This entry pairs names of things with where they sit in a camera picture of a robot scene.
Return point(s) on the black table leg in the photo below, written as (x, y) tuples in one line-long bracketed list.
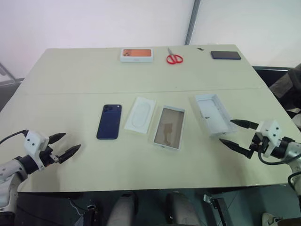
[(221, 209)]

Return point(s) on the grey metal pole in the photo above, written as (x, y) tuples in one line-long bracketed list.
[(192, 21)]

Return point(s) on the black flat smartphone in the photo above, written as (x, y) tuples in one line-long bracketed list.
[(225, 55)]

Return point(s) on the white paper insert tray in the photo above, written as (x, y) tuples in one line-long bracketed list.
[(140, 115)]

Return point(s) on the grey metal frame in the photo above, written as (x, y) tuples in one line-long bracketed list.
[(7, 80)]

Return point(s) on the white phone box lid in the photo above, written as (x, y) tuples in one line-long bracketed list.
[(169, 128)]

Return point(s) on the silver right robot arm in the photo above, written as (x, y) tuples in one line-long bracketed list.
[(291, 150)]

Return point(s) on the white box with orange print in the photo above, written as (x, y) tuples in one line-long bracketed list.
[(136, 55)]

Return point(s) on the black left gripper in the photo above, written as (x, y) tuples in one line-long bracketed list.
[(48, 156)]

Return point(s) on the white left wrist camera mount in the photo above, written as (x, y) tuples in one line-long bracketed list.
[(35, 140)]

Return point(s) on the white sneaker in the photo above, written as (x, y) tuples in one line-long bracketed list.
[(270, 220)]

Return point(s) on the dark blue smartphone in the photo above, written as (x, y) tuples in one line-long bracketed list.
[(109, 122)]

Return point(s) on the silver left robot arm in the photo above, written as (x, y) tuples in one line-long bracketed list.
[(14, 166)]

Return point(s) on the white box bottom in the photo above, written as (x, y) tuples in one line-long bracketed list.
[(214, 113)]

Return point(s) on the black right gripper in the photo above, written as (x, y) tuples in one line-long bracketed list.
[(258, 142)]

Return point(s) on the silver table clamp bracket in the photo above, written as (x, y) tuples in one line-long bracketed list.
[(207, 199)]

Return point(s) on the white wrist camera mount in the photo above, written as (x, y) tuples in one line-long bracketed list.
[(35, 140), (270, 128)]

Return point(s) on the grey rounded padded shape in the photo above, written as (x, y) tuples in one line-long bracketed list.
[(122, 209), (181, 209)]

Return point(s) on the black storage crate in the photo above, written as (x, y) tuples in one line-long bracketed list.
[(265, 73)]

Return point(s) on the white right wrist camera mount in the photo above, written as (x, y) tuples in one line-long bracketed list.
[(270, 128)]

